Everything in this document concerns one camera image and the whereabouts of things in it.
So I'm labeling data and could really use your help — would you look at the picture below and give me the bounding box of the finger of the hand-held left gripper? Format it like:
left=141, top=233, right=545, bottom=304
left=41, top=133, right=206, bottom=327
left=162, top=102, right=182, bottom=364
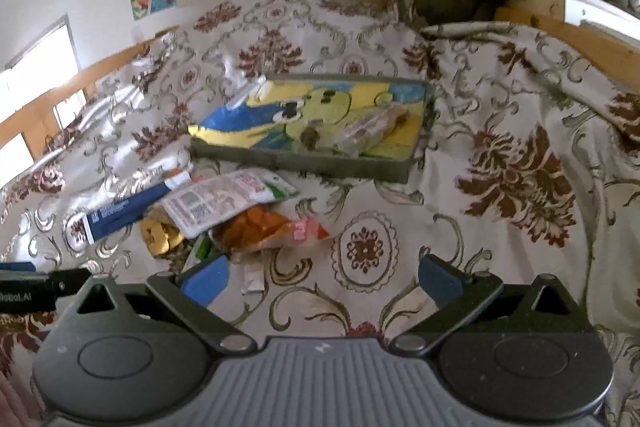
left=48, top=268, right=94, bottom=301

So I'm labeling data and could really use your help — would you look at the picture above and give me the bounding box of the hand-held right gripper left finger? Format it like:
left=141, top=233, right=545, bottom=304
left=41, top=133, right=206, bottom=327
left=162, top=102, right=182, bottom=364
left=61, top=254, right=256, bottom=355

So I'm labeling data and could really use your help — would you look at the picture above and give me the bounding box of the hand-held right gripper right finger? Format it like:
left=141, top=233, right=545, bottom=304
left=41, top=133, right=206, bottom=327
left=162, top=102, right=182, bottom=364
left=389, top=254, right=586, bottom=356

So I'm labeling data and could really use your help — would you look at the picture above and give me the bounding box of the green marker pen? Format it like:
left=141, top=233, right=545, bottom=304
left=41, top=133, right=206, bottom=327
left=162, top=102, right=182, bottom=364
left=183, top=234, right=213, bottom=274

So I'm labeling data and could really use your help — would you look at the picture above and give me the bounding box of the gold crinkled snack packet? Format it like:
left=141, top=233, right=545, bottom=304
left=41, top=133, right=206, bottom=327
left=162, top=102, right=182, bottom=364
left=140, top=216, right=187, bottom=259

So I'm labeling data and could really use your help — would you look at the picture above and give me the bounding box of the orange snack packet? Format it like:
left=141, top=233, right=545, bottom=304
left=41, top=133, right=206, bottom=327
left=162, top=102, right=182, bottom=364
left=209, top=204, right=332, bottom=264

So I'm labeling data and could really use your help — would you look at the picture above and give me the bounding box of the white snack pouch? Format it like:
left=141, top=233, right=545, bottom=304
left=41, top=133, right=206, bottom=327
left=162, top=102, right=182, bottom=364
left=161, top=171, right=301, bottom=239

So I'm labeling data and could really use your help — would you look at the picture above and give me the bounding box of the blue snack stick packet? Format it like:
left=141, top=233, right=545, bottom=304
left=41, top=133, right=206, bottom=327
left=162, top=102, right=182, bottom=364
left=82, top=179, right=176, bottom=244

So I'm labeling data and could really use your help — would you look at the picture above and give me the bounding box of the clear snack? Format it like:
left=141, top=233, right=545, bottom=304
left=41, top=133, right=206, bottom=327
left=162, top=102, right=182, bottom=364
left=336, top=107, right=403, bottom=158

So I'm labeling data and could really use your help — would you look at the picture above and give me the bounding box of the cartoon print tray box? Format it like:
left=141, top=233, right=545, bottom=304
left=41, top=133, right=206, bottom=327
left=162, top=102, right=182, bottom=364
left=189, top=74, right=437, bottom=184

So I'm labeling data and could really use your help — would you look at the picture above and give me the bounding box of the small white wrapper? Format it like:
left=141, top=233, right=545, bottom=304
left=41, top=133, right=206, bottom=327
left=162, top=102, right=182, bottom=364
left=242, top=271, right=264, bottom=296

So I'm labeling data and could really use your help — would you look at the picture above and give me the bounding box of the window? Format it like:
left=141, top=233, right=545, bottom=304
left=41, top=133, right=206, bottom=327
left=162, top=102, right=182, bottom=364
left=0, top=14, right=87, bottom=158

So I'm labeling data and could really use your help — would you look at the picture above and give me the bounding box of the wooden bed frame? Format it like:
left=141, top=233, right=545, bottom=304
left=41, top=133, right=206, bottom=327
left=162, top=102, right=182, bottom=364
left=0, top=0, right=640, bottom=160

